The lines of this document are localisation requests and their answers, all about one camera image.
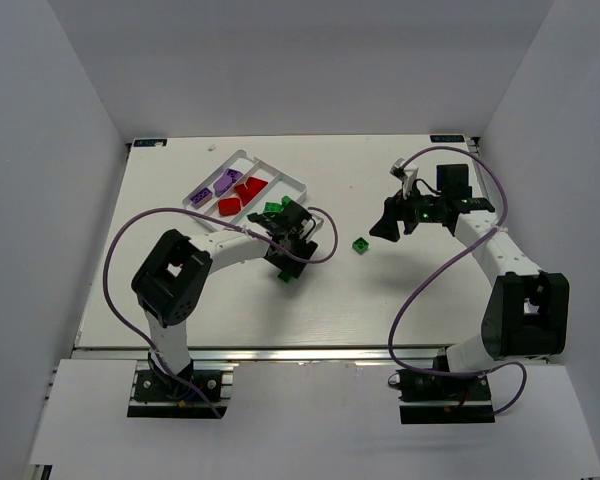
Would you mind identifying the green long lego brick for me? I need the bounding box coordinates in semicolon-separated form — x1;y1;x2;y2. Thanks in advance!
277;271;296;283

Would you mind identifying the red lego brick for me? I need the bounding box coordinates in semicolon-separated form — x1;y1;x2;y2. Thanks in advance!
234;184;253;207
245;177;268;196

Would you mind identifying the red rounded lego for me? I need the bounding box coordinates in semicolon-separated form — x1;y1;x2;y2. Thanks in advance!
217;197;242;217

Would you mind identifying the purple arched lego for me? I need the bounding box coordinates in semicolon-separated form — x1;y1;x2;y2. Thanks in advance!
224;169;243;182

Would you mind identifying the purple rounded lego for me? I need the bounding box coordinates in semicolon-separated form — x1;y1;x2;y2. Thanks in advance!
213;175;233;196

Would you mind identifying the purple lego brick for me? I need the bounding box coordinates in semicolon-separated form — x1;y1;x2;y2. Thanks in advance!
189;188;213;208

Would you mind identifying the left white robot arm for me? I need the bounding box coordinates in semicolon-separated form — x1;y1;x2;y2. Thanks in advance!
131;201;319;383

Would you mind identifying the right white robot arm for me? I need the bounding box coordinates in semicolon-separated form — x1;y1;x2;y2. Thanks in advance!
370;162;570;377

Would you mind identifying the white divided tray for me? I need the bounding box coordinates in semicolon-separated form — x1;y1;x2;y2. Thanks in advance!
182;150;307;226

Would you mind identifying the right blue label sticker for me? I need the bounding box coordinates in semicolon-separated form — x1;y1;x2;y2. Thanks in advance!
429;134;465;143

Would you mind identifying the blue label sticker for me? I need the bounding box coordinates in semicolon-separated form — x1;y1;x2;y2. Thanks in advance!
132;138;167;148
429;134;465;143

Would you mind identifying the left blue label sticker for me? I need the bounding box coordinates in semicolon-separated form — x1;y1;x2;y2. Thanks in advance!
132;138;167;148

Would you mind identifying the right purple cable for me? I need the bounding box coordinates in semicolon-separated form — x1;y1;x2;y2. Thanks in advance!
387;147;529;416

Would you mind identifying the purple cable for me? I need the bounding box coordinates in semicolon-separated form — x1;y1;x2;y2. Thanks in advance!
102;207;339;419
387;147;529;416

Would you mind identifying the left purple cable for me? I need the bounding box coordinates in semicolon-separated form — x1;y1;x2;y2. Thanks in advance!
102;207;339;419

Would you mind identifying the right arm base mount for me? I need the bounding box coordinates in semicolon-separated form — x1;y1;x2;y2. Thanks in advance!
387;369;495;425

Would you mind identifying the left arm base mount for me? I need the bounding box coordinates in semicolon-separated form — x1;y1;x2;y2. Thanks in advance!
127;364;232;420

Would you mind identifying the aluminium table frame rail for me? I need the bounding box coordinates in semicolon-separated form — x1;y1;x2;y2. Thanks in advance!
72;344;549;365

